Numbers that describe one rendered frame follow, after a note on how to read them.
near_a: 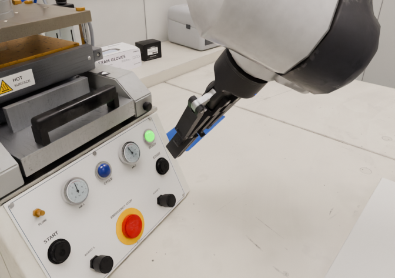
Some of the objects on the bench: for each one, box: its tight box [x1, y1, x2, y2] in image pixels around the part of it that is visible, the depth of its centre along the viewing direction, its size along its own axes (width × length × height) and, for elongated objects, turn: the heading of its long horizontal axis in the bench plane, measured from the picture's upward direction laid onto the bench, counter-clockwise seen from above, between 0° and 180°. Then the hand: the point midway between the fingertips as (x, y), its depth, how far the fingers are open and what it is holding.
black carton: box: [135, 39, 162, 62], centre depth 136 cm, size 6×9×7 cm
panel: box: [2, 115, 186, 278], centre depth 55 cm, size 2×30×19 cm, turn 148°
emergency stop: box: [122, 214, 142, 239], centre depth 57 cm, size 2×4×4 cm, turn 148°
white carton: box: [95, 42, 142, 70], centre depth 123 cm, size 12×23×7 cm, turn 138°
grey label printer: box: [168, 4, 220, 51], centre depth 154 cm, size 25×20×17 cm
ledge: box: [129, 41, 226, 88], centre depth 139 cm, size 30×84×4 cm, turn 140°
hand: (181, 141), depth 59 cm, fingers closed
